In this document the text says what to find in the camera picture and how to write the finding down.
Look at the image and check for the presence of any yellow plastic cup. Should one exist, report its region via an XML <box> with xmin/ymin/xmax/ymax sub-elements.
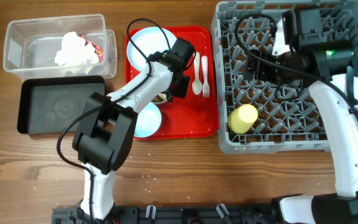
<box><xmin>227</xmin><ymin>104</ymin><xmax>259</xmax><ymax>134</ymax></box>

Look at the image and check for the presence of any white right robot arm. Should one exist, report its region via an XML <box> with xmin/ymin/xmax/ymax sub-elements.
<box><xmin>247</xmin><ymin>40</ymin><xmax>358</xmax><ymax>223</ymax></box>

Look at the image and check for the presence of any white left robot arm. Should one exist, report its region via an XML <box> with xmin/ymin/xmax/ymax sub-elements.
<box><xmin>72</xmin><ymin>49</ymin><xmax>196</xmax><ymax>223</ymax></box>

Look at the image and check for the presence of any grey dishwasher rack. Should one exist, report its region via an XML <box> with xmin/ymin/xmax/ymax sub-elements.
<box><xmin>211</xmin><ymin>1</ymin><xmax>358</xmax><ymax>154</ymax></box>

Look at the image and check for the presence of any black waste tray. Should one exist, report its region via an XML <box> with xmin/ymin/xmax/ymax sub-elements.
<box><xmin>17</xmin><ymin>75</ymin><xmax>105</xmax><ymax>134</ymax></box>

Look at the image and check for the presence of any cream plastic spoon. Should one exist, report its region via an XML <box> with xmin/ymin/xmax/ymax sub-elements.
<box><xmin>192</xmin><ymin>52</ymin><xmax>202</xmax><ymax>95</ymax></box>

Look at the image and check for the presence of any pink plastic fork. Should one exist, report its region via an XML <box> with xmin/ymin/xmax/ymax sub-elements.
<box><xmin>201</xmin><ymin>55</ymin><xmax>210</xmax><ymax>98</ymax></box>

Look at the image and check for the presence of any red plastic tray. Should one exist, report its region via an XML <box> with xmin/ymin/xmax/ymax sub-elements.
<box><xmin>124</xmin><ymin>25</ymin><xmax>219</xmax><ymax>141</ymax></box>

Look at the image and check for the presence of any light blue bowl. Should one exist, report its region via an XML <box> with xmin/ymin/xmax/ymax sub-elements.
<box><xmin>134</xmin><ymin>103</ymin><xmax>162</xmax><ymax>138</ymax></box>

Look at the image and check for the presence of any light blue plate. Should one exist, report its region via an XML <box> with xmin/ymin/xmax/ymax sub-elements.
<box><xmin>126</xmin><ymin>27</ymin><xmax>177</xmax><ymax>72</ymax></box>

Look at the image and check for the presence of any red snack wrapper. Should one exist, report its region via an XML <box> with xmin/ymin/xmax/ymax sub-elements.
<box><xmin>76</xmin><ymin>35</ymin><xmax>104</xmax><ymax>64</ymax></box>

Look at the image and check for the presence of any white crumpled tissue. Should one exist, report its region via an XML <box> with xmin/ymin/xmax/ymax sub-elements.
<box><xmin>55</xmin><ymin>32</ymin><xmax>89</xmax><ymax>67</ymax></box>

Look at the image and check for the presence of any clear plastic bin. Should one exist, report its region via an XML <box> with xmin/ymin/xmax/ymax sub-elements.
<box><xmin>3</xmin><ymin>14</ymin><xmax>117</xmax><ymax>81</ymax></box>

